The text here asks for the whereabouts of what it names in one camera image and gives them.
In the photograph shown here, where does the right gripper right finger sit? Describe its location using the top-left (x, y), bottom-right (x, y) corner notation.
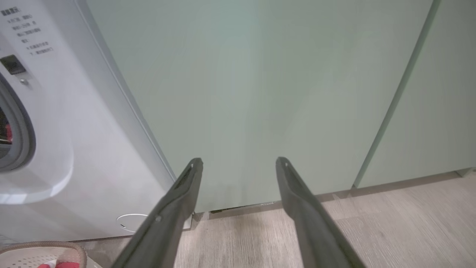
top-left (276, 157), bottom-right (367, 268)

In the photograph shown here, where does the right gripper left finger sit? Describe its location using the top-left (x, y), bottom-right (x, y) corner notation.
top-left (112, 158), bottom-right (204, 268)

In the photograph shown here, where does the white front-load washing machine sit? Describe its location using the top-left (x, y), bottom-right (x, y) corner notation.
top-left (0, 0), bottom-right (192, 243)

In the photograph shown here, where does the cream perforated laundry basket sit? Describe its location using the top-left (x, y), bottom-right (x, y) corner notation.
top-left (0, 241), bottom-right (88, 268)

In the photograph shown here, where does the pale green cabinet door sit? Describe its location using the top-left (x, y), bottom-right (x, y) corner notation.
top-left (353, 0), bottom-right (476, 189)
top-left (86, 0), bottom-right (434, 213)

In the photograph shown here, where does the grey rubber door seal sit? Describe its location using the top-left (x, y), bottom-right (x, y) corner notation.
top-left (0, 73), bottom-right (36, 172)

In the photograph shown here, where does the black door latch slot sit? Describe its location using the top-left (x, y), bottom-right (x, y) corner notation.
top-left (0, 55), bottom-right (27, 76)

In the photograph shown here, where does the round white filter cover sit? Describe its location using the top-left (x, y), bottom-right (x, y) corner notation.
top-left (116, 214), bottom-right (150, 233)

